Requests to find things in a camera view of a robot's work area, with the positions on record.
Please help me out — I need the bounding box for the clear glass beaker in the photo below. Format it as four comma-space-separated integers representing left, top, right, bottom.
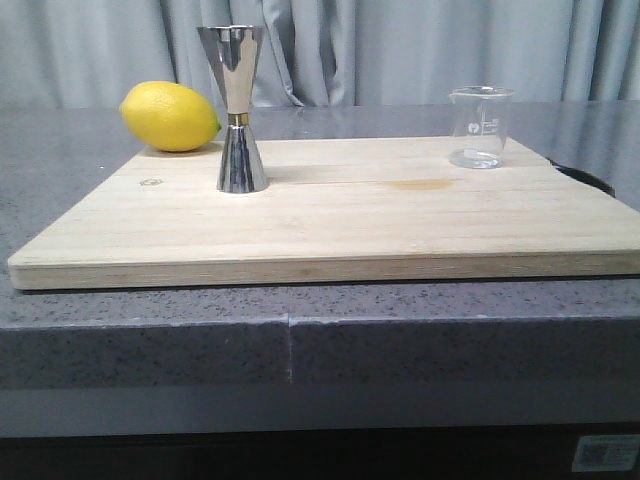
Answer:
449, 85, 514, 169

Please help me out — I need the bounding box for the steel double jigger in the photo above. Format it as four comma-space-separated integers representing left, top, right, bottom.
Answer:
197, 25, 268, 194

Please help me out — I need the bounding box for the wooden cutting board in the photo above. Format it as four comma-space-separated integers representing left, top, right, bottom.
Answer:
8, 137, 639, 290

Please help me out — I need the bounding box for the yellow lemon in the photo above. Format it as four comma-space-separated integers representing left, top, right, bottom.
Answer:
119, 81, 221, 152

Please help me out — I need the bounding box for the grey curtain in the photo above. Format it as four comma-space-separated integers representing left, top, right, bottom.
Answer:
1, 1, 639, 108

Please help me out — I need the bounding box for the white QR label sticker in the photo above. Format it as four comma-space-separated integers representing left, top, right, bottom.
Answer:
571, 434, 639, 473

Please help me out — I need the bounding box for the black cutting board handle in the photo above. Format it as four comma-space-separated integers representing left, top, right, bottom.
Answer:
546, 157, 616, 198

